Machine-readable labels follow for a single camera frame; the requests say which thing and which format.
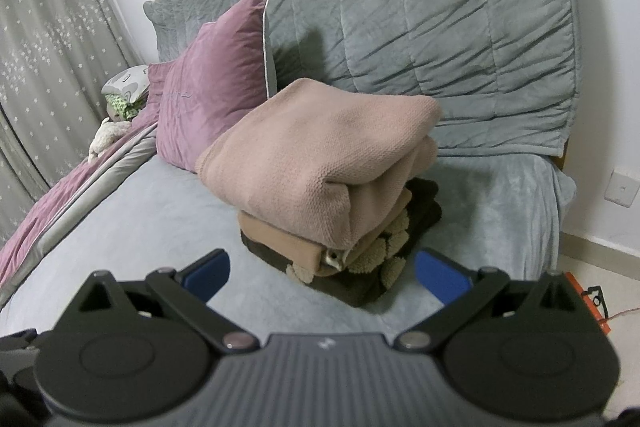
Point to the white plush toy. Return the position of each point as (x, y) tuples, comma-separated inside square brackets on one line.
[(105, 139)]

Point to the grey star curtain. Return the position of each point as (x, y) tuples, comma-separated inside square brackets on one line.
[(45, 57)]

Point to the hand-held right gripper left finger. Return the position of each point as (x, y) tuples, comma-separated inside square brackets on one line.
[(207, 274)]

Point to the green knitted cloth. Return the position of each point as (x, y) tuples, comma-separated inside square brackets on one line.
[(125, 107)]

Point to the tan folded garment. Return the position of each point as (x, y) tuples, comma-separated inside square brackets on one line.
[(280, 239)]

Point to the grey blue bed sheet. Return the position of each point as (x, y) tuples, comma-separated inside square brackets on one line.
[(150, 227)]

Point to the orange box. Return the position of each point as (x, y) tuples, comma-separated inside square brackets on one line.
[(597, 319)]

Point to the mauve and grey duvet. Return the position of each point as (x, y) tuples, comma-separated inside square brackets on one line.
[(60, 207)]

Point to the small mauve pillow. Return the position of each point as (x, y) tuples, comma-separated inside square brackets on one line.
[(156, 82)]

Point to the large mauve pillow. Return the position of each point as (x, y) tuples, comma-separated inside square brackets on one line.
[(215, 92)]

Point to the white printed cushion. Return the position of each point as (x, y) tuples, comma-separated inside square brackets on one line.
[(125, 82)]

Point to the grey quilted headboard cover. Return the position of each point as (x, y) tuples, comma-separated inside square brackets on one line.
[(425, 7)]

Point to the white wall socket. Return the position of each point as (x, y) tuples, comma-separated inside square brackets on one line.
[(620, 187)]

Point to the dark brown spotted sweater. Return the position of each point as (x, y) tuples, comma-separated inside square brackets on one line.
[(370, 287)]

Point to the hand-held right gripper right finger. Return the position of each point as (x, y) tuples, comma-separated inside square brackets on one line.
[(435, 274)]

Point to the pink knit sweater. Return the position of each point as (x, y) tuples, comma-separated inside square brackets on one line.
[(310, 147)]

